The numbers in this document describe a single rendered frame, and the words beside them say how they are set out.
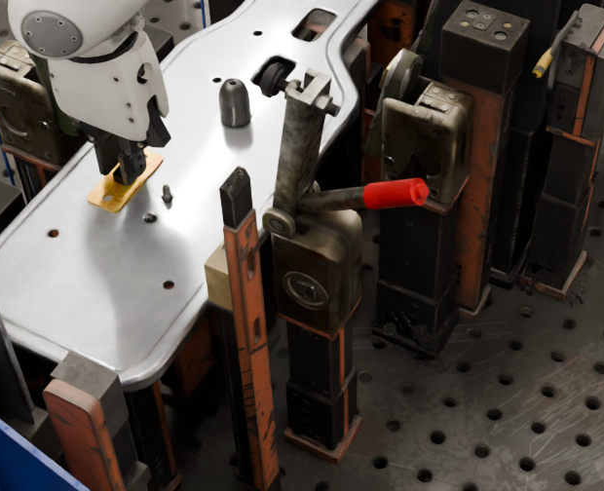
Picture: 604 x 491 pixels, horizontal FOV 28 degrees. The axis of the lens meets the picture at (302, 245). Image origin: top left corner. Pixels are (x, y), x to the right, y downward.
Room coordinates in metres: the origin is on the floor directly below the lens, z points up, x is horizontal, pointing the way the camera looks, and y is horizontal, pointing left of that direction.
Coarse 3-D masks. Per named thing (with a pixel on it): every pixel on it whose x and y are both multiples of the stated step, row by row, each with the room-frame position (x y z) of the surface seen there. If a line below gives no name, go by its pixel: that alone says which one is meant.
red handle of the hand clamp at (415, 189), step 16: (320, 192) 0.71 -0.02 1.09; (336, 192) 0.70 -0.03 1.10; (352, 192) 0.69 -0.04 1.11; (368, 192) 0.68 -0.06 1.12; (384, 192) 0.67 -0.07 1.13; (400, 192) 0.66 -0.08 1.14; (416, 192) 0.66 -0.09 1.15; (304, 208) 0.71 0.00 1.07; (320, 208) 0.70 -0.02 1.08; (336, 208) 0.69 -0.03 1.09; (352, 208) 0.68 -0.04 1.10
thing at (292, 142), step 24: (264, 72) 0.73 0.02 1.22; (312, 72) 0.73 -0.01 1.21; (288, 96) 0.70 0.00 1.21; (312, 96) 0.70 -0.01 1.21; (288, 120) 0.70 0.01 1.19; (312, 120) 0.70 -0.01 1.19; (288, 144) 0.70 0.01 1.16; (312, 144) 0.71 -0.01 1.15; (288, 168) 0.70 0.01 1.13; (312, 168) 0.72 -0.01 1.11; (288, 192) 0.70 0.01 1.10
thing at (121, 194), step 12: (156, 156) 0.85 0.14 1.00; (156, 168) 0.84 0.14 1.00; (108, 180) 0.82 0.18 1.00; (120, 180) 0.82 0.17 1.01; (144, 180) 0.82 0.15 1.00; (96, 192) 0.81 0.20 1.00; (108, 192) 0.81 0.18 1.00; (120, 192) 0.80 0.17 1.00; (132, 192) 0.80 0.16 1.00; (96, 204) 0.79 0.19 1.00; (108, 204) 0.79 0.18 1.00; (120, 204) 0.79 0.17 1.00
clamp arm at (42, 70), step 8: (32, 56) 0.92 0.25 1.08; (40, 64) 0.92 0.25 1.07; (40, 72) 0.92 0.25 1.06; (48, 72) 0.91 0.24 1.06; (40, 80) 0.92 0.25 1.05; (48, 80) 0.91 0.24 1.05; (48, 88) 0.92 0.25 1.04; (56, 104) 0.91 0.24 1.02; (56, 112) 0.91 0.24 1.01; (64, 120) 0.91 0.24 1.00; (72, 120) 0.91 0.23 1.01; (64, 128) 0.91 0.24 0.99; (72, 128) 0.90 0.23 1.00; (80, 128) 0.91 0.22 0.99
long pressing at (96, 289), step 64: (256, 0) 1.09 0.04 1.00; (320, 0) 1.08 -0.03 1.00; (384, 0) 1.09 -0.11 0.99; (192, 64) 0.99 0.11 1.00; (256, 64) 0.98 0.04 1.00; (320, 64) 0.98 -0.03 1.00; (192, 128) 0.89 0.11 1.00; (256, 128) 0.89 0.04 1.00; (64, 192) 0.81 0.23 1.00; (192, 192) 0.80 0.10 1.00; (256, 192) 0.80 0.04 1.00; (0, 256) 0.73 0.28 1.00; (64, 256) 0.73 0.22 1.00; (128, 256) 0.73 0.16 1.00; (192, 256) 0.72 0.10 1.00; (64, 320) 0.66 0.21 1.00; (128, 320) 0.65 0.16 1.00; (192, 320) 0.65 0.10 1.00; (128, 384) 0.59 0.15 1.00
